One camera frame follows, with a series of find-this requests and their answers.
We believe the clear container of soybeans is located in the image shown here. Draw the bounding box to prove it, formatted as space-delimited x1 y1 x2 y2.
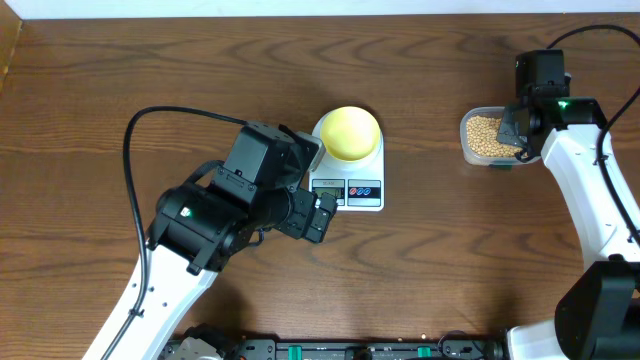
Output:
460 106 523 167

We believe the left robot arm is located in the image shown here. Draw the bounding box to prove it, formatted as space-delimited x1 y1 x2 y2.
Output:
85 122 337 359

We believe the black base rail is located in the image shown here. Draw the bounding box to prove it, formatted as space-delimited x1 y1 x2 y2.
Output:
159 324 511 360

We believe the yellow plastic bowl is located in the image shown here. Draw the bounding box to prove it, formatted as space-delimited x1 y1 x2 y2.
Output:
320 106 381 162

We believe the white digital kitchen scale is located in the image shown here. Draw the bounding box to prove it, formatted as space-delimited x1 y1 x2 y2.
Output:
309 110 385 212

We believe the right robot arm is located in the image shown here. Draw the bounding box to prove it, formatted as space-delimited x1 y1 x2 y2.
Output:
497 49 639 359

